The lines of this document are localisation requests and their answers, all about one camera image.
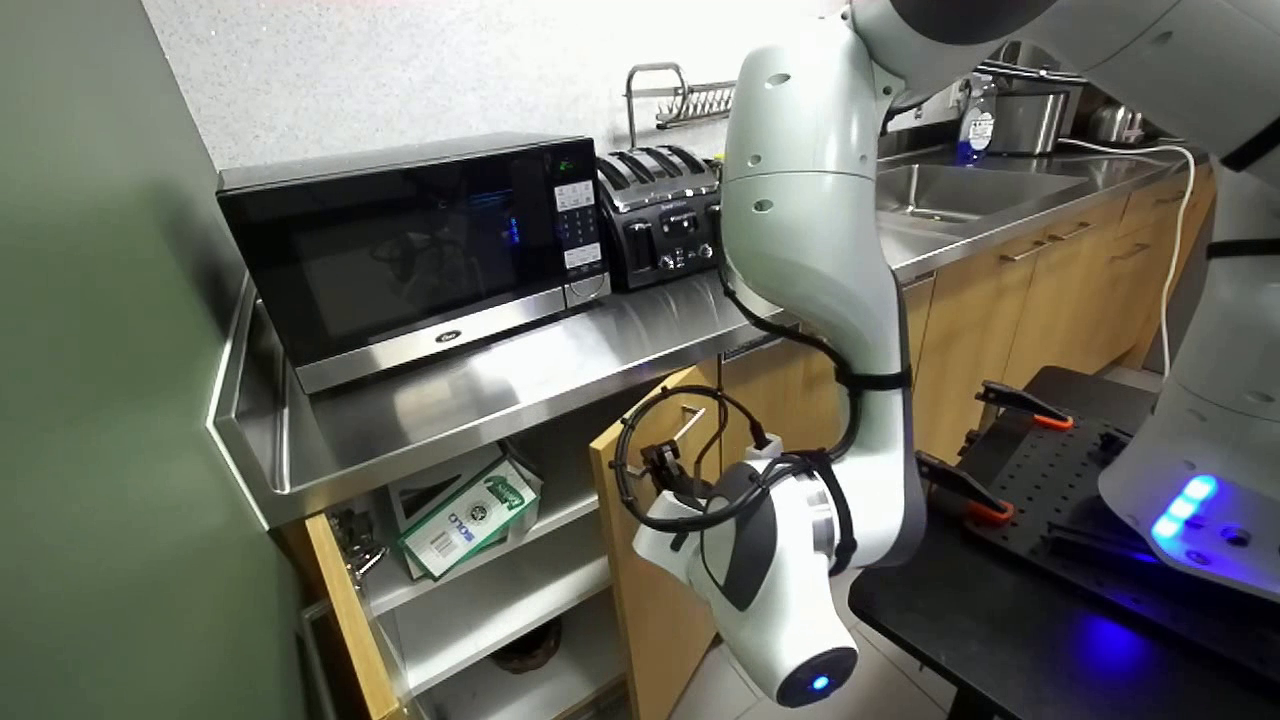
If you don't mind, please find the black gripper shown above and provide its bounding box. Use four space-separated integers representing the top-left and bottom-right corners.
646 419 734 528

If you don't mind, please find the white cupboard shelf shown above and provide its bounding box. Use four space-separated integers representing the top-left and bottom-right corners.
356 484 603 618
374 533 626 701

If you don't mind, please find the green white cardboard box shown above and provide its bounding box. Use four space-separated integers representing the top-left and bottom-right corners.
395 456 549 583

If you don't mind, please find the black four-slot toaster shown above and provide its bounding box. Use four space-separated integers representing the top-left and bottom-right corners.
592 139 734 295

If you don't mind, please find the dark bowl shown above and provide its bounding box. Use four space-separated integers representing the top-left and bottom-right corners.
487 618 568 678

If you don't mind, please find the black orange spring clamp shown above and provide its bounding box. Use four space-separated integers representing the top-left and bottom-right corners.
977 378 1079 439
915 446 1019 528

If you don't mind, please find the black steel microwave oven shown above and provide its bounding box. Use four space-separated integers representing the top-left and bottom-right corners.
216 133 617 398

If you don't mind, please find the black robot table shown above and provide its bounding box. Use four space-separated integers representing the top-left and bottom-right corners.
849 362 1280 720

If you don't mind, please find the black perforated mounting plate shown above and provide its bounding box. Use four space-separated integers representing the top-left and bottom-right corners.
957 406 1280 634

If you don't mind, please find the stainless steel sink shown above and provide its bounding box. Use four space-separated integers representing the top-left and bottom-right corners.
877 154 1137 271

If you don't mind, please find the clear blue soap bottle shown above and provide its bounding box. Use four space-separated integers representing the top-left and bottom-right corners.
957 96 999 173

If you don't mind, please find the steel pot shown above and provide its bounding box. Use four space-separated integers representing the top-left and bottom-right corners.
984 62 1076 160

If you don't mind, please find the steel kettle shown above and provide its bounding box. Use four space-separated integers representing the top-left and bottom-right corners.
1088 100 1151 149

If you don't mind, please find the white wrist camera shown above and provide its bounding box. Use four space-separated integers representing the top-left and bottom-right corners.
738 439 794 492

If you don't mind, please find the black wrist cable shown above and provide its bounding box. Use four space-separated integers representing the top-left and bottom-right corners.
613 285 865 614

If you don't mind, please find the steel wire dish rack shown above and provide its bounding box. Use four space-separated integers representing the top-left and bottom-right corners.
619 59 746 150

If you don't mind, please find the white power cable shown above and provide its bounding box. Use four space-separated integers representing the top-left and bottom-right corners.
1056 135 1203 383

